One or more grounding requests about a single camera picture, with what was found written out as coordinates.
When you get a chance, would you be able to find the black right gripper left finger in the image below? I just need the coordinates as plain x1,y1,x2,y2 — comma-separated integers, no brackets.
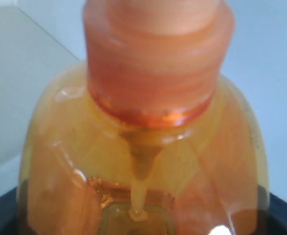
0,188,18,235

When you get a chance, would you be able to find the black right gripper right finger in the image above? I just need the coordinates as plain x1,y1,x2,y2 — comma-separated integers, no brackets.
267,193,287,235

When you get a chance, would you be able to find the orange soap pump bottle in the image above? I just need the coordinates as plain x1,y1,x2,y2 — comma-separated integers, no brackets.
17,0,269,235

